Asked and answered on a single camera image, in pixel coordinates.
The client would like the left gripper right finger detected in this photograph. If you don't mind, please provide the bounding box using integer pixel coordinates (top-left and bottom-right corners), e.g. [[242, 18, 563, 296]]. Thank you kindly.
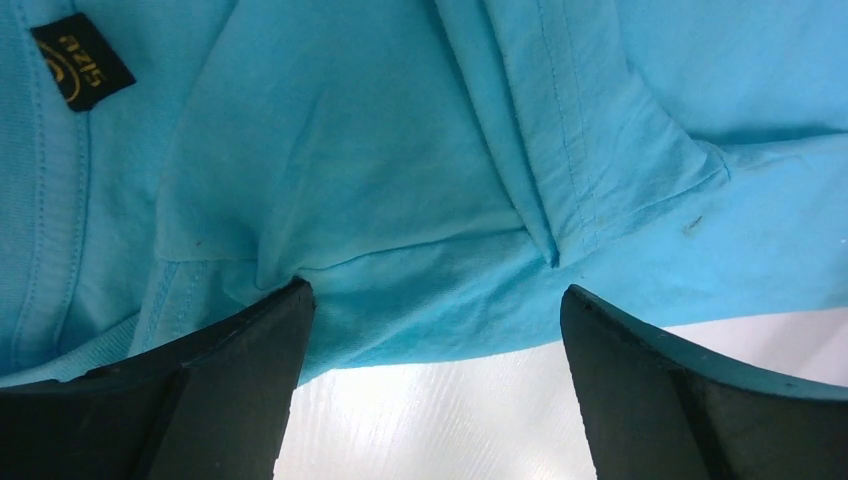
[[561, 285, 847, 479]]

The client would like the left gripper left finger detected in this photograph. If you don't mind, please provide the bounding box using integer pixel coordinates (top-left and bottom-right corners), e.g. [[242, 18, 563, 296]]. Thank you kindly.
[[1, 279, 315, 479]]

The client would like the cyan t shirt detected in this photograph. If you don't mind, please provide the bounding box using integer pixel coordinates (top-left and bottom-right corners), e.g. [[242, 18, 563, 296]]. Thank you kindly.
[[1, 1, 847, 386]]

